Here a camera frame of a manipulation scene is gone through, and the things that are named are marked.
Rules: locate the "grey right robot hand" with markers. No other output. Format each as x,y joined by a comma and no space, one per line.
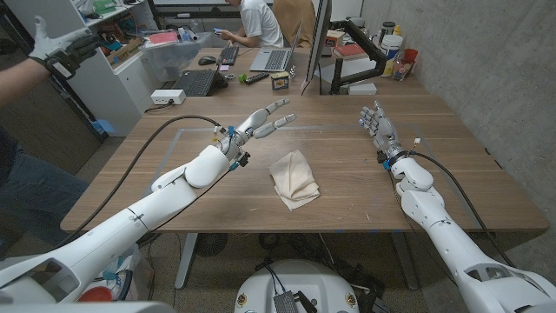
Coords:
384,132

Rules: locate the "white and black gloved hand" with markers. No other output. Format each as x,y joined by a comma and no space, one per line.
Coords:
54,45

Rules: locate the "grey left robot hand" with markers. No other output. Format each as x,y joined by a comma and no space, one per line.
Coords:
252,128

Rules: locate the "bare operator forearm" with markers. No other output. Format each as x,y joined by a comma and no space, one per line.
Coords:
17,82

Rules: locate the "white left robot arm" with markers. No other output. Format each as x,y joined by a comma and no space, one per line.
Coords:
174,197

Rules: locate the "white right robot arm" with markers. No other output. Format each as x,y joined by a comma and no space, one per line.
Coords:
434,213

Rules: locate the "cream folded cheesecloth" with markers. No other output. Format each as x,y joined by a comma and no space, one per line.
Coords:
293,178

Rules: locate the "flat white box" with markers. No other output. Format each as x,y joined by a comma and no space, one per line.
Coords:
362,89

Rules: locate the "black remote control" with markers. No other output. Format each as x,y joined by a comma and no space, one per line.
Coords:
256,78

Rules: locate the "small green object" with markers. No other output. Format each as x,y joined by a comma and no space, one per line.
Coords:
242,78

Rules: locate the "clear glass jar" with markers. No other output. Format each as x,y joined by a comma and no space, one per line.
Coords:
400,71

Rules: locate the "green box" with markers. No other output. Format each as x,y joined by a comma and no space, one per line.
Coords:
104,6

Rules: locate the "black laptop keyboard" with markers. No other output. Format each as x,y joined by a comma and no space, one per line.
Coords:
197,82

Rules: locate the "silver open laptop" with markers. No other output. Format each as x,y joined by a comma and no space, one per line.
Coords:
273,59

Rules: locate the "brown cardboard box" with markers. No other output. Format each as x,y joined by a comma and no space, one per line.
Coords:
126,51

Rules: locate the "small black keyboard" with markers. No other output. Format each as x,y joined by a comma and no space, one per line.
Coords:
229,55

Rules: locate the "red cup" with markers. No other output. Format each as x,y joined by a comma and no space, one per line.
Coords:
410,56

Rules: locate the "white cabinet shelf unit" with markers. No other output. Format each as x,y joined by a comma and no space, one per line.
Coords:
117,95

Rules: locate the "black computer mouse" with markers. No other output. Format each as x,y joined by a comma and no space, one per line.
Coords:
207,60

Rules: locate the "white plastic tub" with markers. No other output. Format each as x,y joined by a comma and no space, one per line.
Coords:
392,47

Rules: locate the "red book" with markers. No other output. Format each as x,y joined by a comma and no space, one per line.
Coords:
349,51

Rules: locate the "white power strip box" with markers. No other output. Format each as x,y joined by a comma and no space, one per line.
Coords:
167,96

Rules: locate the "blue object on floor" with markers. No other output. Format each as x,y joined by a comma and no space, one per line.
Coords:
103,127

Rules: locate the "dark lidded bottle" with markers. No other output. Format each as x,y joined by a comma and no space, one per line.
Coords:
388,30

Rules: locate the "yellow bottle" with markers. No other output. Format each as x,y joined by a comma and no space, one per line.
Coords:
396,30

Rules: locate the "clear plastic storage bin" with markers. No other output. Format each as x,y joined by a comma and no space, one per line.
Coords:
174,58

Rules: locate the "orange box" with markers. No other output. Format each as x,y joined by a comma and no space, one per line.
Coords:
334,39

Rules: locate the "seated person in white t-shirt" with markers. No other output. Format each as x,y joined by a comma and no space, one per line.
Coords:
260,21

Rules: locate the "pink flat packet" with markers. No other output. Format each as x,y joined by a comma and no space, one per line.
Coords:
163,37

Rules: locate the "black computer monitor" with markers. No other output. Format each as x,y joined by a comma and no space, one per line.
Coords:
319,35

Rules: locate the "brown chair back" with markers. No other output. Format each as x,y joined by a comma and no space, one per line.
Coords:
295,19

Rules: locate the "black round fan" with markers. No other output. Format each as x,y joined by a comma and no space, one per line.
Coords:
211,244

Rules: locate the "grey table leg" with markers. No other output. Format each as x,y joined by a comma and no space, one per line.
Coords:
186,261
405,261

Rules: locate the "operator in blue jeans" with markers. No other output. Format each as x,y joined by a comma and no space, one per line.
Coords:
35,195

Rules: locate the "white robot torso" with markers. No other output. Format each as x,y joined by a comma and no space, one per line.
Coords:
304,278

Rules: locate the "grey vented box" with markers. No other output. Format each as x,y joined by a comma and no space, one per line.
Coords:
285,303

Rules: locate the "bin with plastic bag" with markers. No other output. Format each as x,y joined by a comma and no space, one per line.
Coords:
113,271

